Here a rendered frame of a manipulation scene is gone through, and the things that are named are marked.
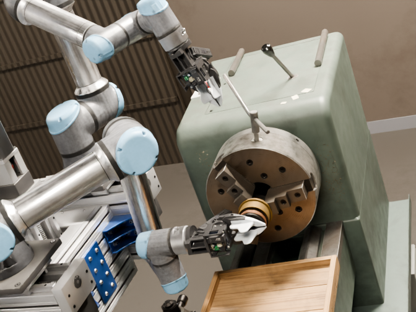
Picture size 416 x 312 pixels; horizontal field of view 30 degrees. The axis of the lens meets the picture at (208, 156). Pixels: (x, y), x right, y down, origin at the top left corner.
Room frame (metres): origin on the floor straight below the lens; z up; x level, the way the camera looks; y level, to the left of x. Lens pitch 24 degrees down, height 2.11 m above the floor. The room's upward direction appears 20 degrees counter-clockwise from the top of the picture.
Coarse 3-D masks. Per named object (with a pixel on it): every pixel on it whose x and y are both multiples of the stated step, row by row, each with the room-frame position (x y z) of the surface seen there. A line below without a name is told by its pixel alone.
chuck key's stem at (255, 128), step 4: (252, 112) 1.94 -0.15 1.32; (256, 112) 1.94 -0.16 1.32; (252, 116) 1.94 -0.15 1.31; (256, 116) 1.94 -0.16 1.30; (252, 120) 1.94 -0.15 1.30; (252, 124) 1.94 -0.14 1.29; (256, 124) 1.94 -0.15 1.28; (252, 128) 1.95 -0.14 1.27; (256, 128) 1.94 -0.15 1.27; (256, 132) 1.94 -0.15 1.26; (256, 136) 1.95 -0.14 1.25; (256, 140) 1.95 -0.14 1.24
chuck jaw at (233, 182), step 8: (216, 168) 1.96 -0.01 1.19; (224, 168) 1.92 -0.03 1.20; (232, 168) 1.94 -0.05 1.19; (224, 176) 1.91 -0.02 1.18; (232, 176) 1.90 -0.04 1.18; (240, 176) 1.92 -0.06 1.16; (224, 184) 1.91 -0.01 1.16; (232, 184) 1.90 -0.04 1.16; (240, 184) 1.89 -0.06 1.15; (248, 184) 1.91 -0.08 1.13; (232, 192) 1.89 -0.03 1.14; (240, 192) 1.88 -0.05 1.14; (248, 192) 1.88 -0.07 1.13; (240, 200) 1.86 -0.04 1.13
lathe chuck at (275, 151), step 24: (240, 144) 1.96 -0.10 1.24; (264, 144) 1.92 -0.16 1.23; (288, 144) 1.94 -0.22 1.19; (240, 168) 1.93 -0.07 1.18; (264, 168) 1.91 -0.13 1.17; (288, 168) 1.88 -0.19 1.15; (312, 168) 1.91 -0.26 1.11; (216, 192) 1.97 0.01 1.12; (312, 192) 1.87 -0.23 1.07; (288, 216) 1.90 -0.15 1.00; (312, 216) 1.87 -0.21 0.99; (264, 240) 1.93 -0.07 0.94
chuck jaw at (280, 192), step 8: (288, 184) 1.88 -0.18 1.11; (296, 184) 1.86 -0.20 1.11; (304, 184) 1.86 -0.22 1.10; (312, 184) 1.88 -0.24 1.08; (272, 192) 1.88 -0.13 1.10; (280, 192) 1.86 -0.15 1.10; (288, 192) 1.85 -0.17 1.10; (296, 192) 1.84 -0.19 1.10; (304, 192) 1.84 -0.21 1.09; (272, 200) 1.84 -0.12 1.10; (280, 200) 1.84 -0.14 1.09; (288, 200) 1.84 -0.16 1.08; (296, 200) 1.84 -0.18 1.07; (272, 208) 1.83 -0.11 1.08; (280, 208) 1.84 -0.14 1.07
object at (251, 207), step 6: (252, 198) 1.84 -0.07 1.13; (258, 198) 1.87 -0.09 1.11; (246, 204) 1.83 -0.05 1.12; (252, 204) 1.82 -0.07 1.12; (258, 204) 1.82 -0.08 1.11; (264, 204) 1.83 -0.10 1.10; (240, 210) 1.83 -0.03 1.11; (246, 210) 1.81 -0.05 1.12; (252, 210) 1.80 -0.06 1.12; (258, 210) 1.80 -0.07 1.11; (264, 210) 1.81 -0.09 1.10; (270, 210) 1.83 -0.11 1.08; (246, 216) 1.79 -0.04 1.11; (252, 216) 1.78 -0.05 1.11; (258, 216) 1.78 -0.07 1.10; (264, 216) 1.80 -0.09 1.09; (270, 216) 1.82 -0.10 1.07; (264, 222) 1.78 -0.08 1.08
